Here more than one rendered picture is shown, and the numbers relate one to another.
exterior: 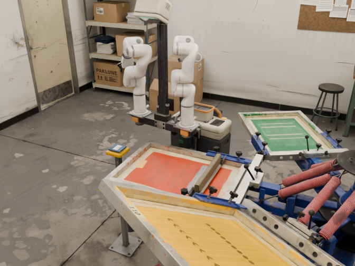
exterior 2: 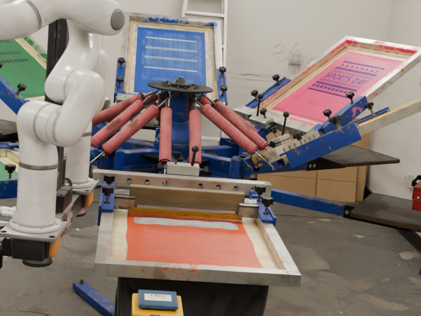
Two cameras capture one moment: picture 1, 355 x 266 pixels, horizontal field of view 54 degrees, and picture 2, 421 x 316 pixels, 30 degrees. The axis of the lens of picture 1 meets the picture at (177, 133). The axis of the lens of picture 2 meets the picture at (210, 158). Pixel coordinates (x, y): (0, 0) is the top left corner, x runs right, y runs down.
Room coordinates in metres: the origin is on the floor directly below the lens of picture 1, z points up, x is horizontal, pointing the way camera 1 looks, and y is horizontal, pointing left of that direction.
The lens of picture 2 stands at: (3.22, 2.12, 1.77)
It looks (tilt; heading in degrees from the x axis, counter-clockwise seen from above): 12 degrees down; 238
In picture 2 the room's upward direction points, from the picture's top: 6 degrees clockwise
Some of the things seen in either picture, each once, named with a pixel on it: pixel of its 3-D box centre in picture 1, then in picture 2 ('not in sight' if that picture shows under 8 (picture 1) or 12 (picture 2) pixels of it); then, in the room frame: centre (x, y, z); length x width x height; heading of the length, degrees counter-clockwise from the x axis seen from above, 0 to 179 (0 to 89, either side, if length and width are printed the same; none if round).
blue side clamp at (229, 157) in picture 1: (226, 160); (106, 204); (2.11, -0.35, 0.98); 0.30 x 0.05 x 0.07; 65
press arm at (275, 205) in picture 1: (242, 199); not in sight; (1.78, -0.41, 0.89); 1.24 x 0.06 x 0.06; 65
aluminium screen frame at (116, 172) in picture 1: (179, 172); (189, 231); (1.96, -0.01, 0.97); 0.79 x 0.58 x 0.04; 65
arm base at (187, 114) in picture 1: (188, 114); (69, 157); (2.37, -0.08, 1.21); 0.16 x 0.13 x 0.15; 147
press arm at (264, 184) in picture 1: (264, 187); not in sight; (1.73, -0.52, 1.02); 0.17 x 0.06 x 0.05; 65
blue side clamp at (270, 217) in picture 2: not in sight; (261, 214); (1.61, -0.11, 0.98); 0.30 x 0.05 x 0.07; 65
